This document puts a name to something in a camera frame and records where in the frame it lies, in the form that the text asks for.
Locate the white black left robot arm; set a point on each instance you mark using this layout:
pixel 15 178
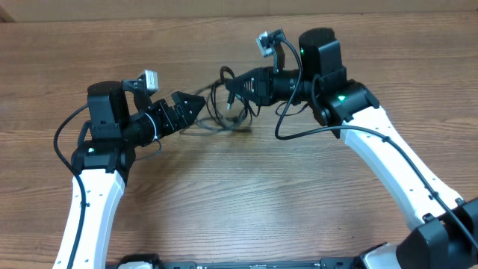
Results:
pixel 122 118

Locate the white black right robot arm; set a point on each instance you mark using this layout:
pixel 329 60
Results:
pixel 442 225

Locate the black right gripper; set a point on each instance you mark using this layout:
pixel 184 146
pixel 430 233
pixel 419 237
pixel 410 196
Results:
pixel 261 78

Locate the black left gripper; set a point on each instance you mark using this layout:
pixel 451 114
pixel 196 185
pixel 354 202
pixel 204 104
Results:
pixel 171 124

